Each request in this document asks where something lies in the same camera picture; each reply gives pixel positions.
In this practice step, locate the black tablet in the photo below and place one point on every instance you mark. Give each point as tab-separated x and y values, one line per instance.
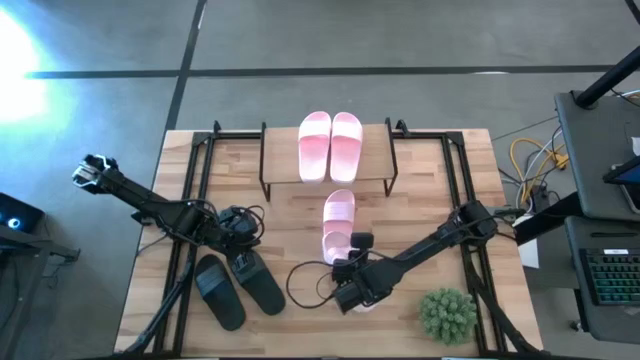
630	175

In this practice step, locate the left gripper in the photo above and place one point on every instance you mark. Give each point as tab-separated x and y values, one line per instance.
245	260

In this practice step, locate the black support bar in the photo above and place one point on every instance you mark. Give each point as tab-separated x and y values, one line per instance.
550	220

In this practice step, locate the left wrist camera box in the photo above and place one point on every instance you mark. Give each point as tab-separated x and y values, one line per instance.
231	220

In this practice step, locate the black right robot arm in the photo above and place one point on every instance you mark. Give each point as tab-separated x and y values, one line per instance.
415	250

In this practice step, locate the wooden shelf black metal frame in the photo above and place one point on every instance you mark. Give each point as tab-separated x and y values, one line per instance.
280	155

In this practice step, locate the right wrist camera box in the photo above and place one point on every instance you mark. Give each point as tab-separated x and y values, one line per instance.
362	240

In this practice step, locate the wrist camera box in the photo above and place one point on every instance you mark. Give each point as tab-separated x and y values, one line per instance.
231	220
362	240

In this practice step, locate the pink slide sandal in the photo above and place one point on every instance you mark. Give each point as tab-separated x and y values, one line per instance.
315	150
346	150
339	210

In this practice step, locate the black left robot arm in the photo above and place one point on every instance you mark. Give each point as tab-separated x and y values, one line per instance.
145	200

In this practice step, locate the black pole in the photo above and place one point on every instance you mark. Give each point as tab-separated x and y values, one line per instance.
607	77

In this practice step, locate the green artificial plant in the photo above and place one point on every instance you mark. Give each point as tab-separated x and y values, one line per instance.
447	316

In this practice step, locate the grey keyboard desk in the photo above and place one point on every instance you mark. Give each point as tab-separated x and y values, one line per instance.
580	235

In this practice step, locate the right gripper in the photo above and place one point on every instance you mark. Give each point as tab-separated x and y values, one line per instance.
350	267

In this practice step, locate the black power strip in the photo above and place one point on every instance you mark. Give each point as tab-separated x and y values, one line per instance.
539	197

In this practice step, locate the white box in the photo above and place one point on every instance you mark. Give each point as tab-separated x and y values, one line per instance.
529	250

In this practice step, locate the black slide sandal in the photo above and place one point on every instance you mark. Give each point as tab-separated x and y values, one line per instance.
220	295
265	295

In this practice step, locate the black metal rig frame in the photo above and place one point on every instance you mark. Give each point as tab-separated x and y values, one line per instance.
235	135

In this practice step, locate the backlit black keyboard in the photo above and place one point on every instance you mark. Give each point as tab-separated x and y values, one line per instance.
615	277

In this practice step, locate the black device with blue light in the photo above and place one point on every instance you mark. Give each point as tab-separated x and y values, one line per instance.
22	212

